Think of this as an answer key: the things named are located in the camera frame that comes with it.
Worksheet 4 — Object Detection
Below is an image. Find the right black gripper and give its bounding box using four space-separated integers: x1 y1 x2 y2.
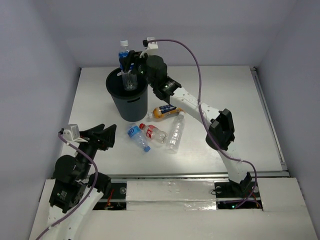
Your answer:
119 49 157 89

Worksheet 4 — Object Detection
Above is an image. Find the dark blue label bottle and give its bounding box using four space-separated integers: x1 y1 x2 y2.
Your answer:
118 40 138 91

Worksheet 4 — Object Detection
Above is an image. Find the light blue label water bottle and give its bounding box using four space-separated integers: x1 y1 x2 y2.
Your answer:
127 123 151 153

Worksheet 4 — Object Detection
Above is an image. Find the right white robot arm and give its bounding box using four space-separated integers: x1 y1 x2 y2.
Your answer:
119 50 252 196

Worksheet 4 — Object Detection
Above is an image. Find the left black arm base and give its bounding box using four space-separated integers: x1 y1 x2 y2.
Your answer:
89 172 112 198

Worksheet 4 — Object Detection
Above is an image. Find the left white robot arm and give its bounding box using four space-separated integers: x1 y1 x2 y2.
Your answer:
37 123 117 240

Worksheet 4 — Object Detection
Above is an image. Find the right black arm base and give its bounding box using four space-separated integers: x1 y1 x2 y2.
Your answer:
214 181 252 199

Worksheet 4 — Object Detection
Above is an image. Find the dark grey plastic bin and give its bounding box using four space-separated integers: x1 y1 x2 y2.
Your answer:
105 67 148 122

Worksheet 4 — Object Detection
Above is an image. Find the red label clear bottle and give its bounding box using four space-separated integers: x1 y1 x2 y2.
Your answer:
139 123 168 148

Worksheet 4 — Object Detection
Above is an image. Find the orange drink bottle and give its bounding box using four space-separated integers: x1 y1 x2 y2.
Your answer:
147 104 183 119

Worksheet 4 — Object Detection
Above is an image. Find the clear unlabelled plastic bottle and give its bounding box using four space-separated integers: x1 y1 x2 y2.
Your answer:
166 111 186 154

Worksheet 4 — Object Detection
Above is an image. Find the white foam block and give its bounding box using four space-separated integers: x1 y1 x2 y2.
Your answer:
125 180 217 211

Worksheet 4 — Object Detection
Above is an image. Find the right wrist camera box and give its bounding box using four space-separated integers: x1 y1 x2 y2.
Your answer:
142 37 159 56

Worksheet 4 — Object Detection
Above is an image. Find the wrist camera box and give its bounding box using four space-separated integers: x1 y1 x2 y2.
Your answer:
142 37 159 56
62 124 81 142

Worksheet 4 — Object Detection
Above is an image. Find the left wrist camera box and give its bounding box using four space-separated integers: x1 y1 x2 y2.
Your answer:
62 124 81 142

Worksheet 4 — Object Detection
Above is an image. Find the aluminium rail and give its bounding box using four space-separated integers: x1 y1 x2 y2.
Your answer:
105 171 291 179

